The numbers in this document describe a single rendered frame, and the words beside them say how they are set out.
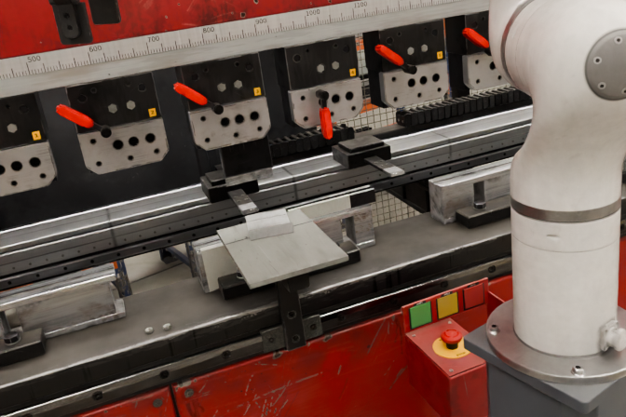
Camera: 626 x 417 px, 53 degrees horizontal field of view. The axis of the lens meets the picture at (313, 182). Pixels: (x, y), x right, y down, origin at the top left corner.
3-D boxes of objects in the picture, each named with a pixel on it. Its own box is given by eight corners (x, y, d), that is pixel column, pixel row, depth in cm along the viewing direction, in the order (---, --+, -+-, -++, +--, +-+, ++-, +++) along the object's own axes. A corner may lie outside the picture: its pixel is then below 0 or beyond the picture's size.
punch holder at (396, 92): (387, 111, 130) (378, 30, 125) (369, 104, 138) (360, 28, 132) (449, 97, 135) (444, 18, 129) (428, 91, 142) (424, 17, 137)
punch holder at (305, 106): (296, 130, 125) (284, 47, 119) (283, 123, 132) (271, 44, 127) (364, 115, 129) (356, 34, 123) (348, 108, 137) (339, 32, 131)
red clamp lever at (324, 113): (326, 141, 123) (319, 92, 120) (319, 136, 127) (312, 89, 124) (334, 139, 124) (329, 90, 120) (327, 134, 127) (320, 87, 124)
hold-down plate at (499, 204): (469, 229, 141) (468, 217, 140) (455, 221, 146) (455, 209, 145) (576, 197, 150) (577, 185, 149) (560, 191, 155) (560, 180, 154)
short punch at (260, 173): (227, 188, 127) (219, 142, 123) (225, 185, 128) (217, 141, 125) (274, 177, 129) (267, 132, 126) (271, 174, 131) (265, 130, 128)
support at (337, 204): (291, 223, 133) (288, 210, 132) (289, 222, 134) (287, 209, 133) (350, 208, 137) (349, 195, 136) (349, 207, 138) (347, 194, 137)
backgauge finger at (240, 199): (224, 225, 133) (221, 204, 132) (202, 191, 157) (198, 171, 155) (278, 211, 137) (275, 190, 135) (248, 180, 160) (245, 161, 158)
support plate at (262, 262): (250, 289, 104) (249, 284, 104) (217, 235, 128) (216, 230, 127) (348, 261, 109) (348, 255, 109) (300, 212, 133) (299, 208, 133)
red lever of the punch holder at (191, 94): (178, 81, 110) (225, 108, 114) (174, 78, 114) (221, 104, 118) (172, 90, 110) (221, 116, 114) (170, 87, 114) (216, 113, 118)
